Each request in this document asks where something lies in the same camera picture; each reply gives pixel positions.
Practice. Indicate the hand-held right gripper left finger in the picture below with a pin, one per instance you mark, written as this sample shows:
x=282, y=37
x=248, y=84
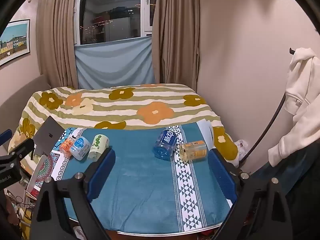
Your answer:
x=100, y=177

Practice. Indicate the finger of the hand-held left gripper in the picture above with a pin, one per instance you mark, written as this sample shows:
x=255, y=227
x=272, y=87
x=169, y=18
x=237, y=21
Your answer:
x=5, y=136

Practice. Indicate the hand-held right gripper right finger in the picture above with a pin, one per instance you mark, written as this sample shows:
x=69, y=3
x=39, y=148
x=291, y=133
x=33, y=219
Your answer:
x=221, y=177

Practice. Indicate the white cup with green dots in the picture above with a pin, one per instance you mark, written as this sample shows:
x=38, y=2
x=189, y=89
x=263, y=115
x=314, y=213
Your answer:
x=98, y=145

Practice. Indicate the white bottle with blue label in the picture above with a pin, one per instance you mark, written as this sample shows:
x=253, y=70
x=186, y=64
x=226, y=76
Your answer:
x=80, y=147

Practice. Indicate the mandala patterned mat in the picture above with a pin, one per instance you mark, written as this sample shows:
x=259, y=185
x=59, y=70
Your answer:
x=47, y=167

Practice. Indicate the crumpled white bag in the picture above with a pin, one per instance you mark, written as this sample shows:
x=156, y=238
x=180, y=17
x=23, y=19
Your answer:
x=241, y=146

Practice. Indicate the teal patterned tablecloth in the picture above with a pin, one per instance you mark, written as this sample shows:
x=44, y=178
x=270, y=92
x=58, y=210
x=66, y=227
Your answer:
x=140, y=180

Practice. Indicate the grey laptop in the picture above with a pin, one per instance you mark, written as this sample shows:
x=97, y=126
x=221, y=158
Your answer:
x=48, y=133

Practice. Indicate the small orange bottle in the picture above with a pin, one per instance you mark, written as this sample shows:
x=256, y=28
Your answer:
x=66, y=147

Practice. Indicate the white paper sheet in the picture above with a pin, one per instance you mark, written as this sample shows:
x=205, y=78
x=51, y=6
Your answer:
x=205, y=132

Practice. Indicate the blue plastic bottle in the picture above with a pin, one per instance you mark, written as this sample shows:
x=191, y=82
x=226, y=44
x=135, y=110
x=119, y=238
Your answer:
x=165, y=142

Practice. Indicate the dark blue jeans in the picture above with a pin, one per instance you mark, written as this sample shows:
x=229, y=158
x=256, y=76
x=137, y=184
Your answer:
x=300, y=172

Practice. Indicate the striped floral blanket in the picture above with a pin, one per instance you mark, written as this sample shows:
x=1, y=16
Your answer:
x=150, y=100

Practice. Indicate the light blue window cloth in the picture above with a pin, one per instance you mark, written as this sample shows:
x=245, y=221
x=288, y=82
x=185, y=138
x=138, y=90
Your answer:
x=112, y=65

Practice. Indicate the beige curtain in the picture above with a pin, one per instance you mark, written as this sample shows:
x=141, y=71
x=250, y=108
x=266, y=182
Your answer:
x=175, y=37
x=56, y=35

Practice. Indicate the white hoodie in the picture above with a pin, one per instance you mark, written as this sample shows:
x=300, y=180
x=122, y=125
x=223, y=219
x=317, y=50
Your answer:
x=300, y=92

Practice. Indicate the window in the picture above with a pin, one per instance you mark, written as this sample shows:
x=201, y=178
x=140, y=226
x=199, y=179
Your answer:
x=112, y=12

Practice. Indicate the wall poster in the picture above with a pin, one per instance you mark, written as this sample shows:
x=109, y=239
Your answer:
x=13, y=41

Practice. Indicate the black wall hook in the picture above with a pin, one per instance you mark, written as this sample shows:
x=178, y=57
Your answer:
x=292, y=51

